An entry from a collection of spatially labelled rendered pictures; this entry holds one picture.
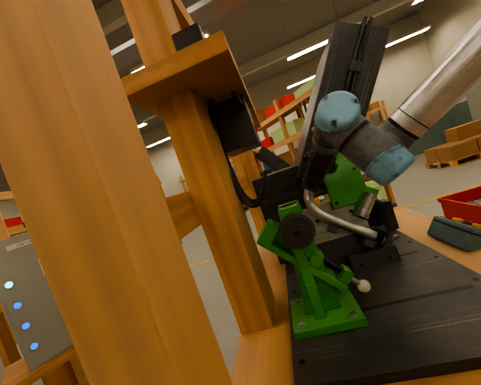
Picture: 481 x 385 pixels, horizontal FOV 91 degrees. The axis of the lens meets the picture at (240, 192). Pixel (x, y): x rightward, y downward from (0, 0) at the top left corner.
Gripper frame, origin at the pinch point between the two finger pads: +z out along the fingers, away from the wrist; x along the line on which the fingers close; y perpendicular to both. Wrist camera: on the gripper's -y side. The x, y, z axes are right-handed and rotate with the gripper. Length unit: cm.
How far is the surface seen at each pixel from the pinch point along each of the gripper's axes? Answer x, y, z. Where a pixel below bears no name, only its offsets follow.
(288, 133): 83, 122, 293
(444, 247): -39.4, -5.6, 0.8
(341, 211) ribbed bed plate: -12.4, -8.0, 5.2
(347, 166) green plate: -7.5, 5.8, 2.4
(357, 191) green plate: -13.7, -0.3, 2.8
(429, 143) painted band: -262, 489, 849
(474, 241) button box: -41.8, -2.5, -5.0
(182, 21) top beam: 64, 26, -13
